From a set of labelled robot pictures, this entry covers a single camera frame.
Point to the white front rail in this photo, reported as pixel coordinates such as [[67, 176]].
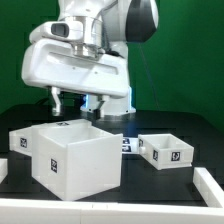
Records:
[[13, 211]]

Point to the white rail piece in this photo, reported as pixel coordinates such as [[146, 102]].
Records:
[[209, 189], [3, 169]]

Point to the white left rail piece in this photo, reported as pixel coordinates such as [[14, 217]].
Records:
[[3, 169]]

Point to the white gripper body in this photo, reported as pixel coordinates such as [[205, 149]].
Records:
[[51, 61]]

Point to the large white drawer housing box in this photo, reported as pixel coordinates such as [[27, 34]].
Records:
[[74, 159]]

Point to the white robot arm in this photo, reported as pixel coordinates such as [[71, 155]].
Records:
[[85, 51]]

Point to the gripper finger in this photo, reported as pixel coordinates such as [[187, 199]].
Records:
[[55, 92], [99, 110]]

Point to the small white drawer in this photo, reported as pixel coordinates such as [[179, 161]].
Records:
[[165, 151], [21, 141]]

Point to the white marker sheet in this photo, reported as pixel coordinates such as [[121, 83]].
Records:
[[130, 145]]

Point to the white right rail piece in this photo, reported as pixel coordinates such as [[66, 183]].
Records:
[[209, 189]]

